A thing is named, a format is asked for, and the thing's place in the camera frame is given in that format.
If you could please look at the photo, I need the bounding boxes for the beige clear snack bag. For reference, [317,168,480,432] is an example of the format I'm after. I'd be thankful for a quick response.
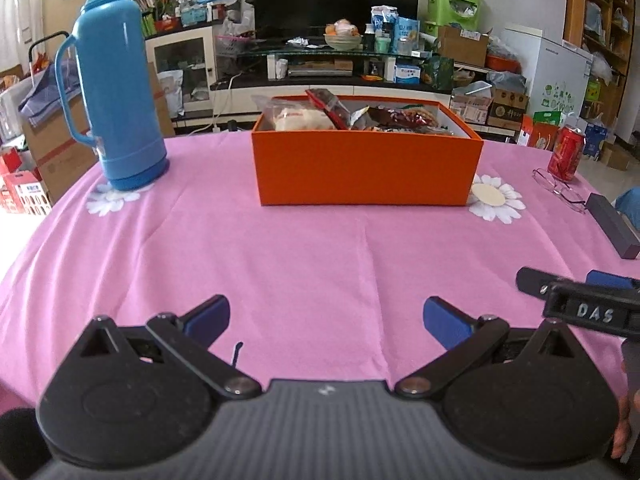
[252,96,335,131]

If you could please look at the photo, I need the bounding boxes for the wooden bookshelf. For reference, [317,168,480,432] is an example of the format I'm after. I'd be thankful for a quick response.
[563,0,639,131]

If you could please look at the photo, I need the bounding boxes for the cardboard box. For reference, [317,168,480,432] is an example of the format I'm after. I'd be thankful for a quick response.
[22,110,98,204]

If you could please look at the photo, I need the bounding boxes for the dark grey glasses case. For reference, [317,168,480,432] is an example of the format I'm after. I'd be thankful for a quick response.
[586,193,639,260]

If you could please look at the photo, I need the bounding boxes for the white daisy coaster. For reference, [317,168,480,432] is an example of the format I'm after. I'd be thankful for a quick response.
[466,174,526,226]

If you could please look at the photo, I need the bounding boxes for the dark red cookie pack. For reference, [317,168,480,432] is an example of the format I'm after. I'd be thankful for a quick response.
[368,105,439,131]

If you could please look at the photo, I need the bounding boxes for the white tv cabinet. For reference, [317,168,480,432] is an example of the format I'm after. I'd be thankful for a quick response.
[172,48,451,131]

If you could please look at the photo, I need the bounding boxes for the pink tablecloth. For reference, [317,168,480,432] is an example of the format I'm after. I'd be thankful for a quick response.
[1,132,639,410]

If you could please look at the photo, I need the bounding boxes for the blue thermos flask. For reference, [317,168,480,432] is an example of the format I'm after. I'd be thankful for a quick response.
[54,0,168,191]

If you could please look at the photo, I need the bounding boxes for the red soda can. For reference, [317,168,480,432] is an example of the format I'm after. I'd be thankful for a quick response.
[547,126,586,183]

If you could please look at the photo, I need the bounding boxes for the orange storage box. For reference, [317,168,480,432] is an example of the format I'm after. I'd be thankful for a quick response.
[252,101,483,206]

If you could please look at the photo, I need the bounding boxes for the fruit bowl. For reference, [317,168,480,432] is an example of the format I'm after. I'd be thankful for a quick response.
[323,18,361,51]

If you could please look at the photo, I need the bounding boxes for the white glass door cabinet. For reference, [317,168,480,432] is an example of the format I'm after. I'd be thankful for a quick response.
[145,24,217,113]

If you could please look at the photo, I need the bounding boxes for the red Chinese snack bag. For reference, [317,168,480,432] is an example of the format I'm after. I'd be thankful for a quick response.
[306,88,352,130]

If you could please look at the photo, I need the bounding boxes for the clear eyeglasses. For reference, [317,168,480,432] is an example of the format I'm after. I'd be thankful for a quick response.
[532,168,586,214]

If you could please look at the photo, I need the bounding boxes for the white chest freezer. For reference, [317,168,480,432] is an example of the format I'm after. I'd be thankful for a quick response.
[500,25,593,116]

